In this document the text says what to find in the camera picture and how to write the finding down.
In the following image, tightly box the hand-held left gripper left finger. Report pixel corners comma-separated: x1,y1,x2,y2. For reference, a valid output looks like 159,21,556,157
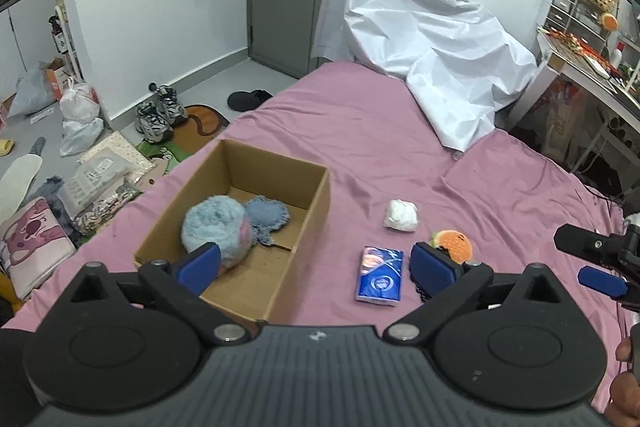
67,243,252,348

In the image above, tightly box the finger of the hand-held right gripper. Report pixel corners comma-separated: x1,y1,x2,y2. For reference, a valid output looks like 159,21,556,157
554,223,640,272
577,267,640,310

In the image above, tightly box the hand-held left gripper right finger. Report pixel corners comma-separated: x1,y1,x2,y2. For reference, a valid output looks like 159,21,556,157
382,243,576,348

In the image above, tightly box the black hair tie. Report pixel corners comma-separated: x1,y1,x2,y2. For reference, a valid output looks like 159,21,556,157
409,269,429,304

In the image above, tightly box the burger plush toy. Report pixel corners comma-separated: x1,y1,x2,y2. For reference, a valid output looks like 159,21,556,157
431,229,474,266

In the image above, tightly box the fluffy blue plush ball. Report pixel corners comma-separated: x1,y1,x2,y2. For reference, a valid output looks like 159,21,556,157
181,196,253,269

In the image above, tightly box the blue tissue packet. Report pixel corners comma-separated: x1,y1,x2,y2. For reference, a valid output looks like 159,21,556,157
355,246,404,306

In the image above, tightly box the brown cardboard box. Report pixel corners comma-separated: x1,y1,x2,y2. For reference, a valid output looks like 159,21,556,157
132,138,332,325

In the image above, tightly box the person's right hand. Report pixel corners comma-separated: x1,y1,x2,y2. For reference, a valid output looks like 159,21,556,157
606,337,640,427

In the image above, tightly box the blue denim round pad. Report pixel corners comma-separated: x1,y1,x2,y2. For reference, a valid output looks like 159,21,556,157
245,195,291,249

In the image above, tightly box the patterned fabric packet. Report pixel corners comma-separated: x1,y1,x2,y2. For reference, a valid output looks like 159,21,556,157
75,182,144,236

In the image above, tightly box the pink bed sheet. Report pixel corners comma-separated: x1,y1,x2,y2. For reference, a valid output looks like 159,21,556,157
0,61,640,358

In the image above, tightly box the clear plastic package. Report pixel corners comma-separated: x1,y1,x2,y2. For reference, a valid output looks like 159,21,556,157
59,152,133,212

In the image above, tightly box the brown bear rug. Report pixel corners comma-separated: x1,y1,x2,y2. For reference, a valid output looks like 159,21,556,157
172,104,232,154

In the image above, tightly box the cream polka dot package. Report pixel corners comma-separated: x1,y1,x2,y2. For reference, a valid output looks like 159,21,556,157
80,131,154,180

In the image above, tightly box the grey sneaker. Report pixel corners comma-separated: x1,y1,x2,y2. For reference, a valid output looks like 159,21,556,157
149,83,190,126
136,102,174,144

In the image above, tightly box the white desk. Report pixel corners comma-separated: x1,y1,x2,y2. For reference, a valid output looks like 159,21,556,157
510,29,640,188

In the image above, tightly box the blue-grey furry rug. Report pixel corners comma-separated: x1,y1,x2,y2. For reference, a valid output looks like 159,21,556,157
30,177,83,249

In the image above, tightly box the pink cartoon cushion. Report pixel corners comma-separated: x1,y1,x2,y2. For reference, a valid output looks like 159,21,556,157
0,197,77,301

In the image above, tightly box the black slipper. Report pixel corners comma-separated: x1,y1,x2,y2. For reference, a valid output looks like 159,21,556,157
227,89,274,111

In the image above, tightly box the desk tray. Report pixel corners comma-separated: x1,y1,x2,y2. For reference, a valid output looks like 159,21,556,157
539,27,612,80

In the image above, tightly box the white insole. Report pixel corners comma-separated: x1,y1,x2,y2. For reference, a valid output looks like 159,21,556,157
0,154,43,224

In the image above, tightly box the grey drawer organiser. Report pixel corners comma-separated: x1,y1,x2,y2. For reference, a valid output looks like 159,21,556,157
542,0,609,52

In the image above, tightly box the orange and white carton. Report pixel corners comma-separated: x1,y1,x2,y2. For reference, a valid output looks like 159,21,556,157
45,57,69,101

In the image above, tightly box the white cover sheet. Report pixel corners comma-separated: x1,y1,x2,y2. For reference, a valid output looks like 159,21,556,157
311,0,551,154

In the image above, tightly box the grey plastic bag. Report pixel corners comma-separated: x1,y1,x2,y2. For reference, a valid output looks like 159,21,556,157
7,63,56,118

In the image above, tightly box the white rack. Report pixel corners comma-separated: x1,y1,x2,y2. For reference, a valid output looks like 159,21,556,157
50,4,84,84

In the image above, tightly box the black spray bottle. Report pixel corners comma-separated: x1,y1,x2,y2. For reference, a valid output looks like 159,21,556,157
48,16,67,54

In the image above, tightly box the white cabinet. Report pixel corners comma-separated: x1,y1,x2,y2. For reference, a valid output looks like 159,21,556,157
0,0,76,108

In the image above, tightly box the yellow wooden bed frame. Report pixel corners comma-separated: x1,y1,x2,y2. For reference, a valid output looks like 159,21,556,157
0,272,24,314

